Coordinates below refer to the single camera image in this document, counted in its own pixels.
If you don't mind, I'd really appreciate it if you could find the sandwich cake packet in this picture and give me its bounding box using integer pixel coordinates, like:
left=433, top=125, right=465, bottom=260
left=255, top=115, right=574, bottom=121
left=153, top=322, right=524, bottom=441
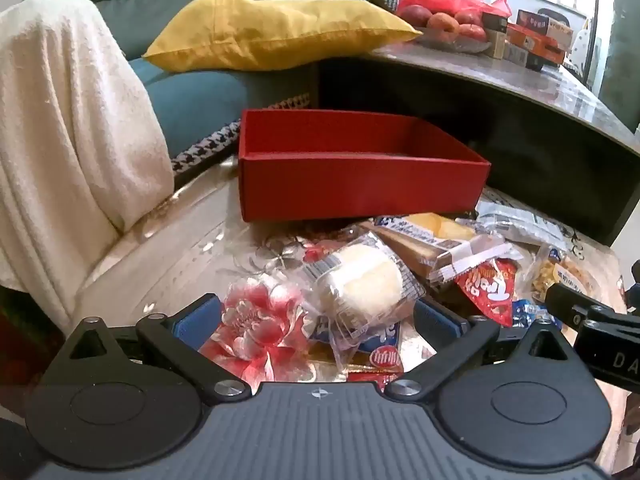
left=360, top=212, right=523, bottom=286

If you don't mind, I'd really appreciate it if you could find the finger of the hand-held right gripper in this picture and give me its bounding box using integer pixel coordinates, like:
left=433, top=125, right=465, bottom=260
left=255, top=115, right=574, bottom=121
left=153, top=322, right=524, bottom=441
left=544, top=282, right=626, bottom=333

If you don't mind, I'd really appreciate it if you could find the small blue packet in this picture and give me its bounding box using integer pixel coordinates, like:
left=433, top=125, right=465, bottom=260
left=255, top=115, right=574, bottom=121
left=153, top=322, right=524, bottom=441
left=512, top=300, right=551, bottom=328

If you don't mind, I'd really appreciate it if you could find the red packet with white script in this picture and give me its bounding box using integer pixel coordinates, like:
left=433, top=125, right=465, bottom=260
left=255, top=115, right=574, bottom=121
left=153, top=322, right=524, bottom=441
left=455, top=257, right=518, bottom=328

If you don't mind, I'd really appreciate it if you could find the red cardboard box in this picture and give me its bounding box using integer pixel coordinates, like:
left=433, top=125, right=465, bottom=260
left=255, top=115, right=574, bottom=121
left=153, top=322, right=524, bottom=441
left=237, top=108, right=492, bottom=222

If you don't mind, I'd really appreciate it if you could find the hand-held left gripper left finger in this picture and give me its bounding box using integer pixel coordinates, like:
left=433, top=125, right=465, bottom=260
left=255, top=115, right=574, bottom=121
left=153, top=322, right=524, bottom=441
left=42, top=294, right=251, bottom=403

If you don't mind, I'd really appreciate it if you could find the yellow crisp snack packet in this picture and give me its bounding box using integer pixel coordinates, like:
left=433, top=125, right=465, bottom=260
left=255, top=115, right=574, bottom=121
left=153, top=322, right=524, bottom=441
left=530, top=245, right=601, bottom=311

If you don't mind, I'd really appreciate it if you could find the clear-wrapped white cake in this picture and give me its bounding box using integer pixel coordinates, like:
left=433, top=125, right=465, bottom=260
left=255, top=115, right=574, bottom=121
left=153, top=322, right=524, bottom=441
left=300, top=240, right=426, bottom=351

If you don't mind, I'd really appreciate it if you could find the dark round coffee table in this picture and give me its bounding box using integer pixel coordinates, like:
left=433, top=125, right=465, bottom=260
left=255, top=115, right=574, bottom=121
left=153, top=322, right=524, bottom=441
left=317, top=42, right=640, bottom=248

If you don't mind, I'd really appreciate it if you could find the grey white packet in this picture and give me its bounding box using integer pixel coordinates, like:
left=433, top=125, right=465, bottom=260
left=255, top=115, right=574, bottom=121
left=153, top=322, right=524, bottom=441
left=475, top=200, right=571, bottom=248

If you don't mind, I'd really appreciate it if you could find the blue white packet red logo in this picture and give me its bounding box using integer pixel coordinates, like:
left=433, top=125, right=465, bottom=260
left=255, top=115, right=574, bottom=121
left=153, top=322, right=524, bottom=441
left=307, top=317, right=403, bottom=376

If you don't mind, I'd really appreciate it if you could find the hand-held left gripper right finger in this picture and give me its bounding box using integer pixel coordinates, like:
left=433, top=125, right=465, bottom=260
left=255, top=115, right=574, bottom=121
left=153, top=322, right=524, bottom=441
left=385, top=297, right=591, bottom=403

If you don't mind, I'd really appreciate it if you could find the glass fruit plate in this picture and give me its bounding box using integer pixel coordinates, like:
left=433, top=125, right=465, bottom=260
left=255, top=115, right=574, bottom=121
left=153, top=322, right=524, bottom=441
left=412, top=25, right=493, bottom=55

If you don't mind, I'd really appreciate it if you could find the cream box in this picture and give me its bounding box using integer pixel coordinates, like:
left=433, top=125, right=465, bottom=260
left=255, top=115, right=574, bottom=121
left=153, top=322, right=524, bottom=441
left=546, top=19, right=575, bottom=52

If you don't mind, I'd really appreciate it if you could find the small beige box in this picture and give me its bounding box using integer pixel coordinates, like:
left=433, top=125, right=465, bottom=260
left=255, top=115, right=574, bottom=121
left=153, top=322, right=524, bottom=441
left=484, top=29, right=512, bottom=59

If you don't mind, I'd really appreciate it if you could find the green upholstered chair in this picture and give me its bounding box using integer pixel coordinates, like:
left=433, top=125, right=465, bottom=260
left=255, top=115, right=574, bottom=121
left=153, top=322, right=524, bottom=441
left=599, top=0, right=640, bottom=133

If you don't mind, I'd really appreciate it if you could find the teal sofa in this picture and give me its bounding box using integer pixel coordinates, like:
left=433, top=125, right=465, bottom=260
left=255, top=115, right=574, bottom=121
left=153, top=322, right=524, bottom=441
left=20, top=0, right=391, bottom=161

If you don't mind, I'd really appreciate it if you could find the yellow pillow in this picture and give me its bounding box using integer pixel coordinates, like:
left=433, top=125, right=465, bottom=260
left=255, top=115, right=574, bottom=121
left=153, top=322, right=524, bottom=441
left=142, top=0, right=423, bottom=72

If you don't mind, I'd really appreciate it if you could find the white spotted bag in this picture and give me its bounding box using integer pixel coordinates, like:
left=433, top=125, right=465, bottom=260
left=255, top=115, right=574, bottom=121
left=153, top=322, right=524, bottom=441
left=572, top=25, right=592, bottom=77

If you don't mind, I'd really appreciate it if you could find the white fleece blanket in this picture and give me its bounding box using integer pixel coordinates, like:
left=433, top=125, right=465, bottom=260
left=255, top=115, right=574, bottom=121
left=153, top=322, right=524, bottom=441
left=0, top=0, right=175, bottom=331

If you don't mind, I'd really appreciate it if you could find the dark printed box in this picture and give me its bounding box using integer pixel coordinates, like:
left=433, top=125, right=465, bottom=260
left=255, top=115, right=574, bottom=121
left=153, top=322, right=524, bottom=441
left=516, top=8, right=551, bottom=30

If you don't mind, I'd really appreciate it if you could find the orange flat box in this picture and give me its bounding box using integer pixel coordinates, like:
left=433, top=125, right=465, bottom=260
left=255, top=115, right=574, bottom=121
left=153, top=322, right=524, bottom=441
left=506, top=24, right=567, bottom=65

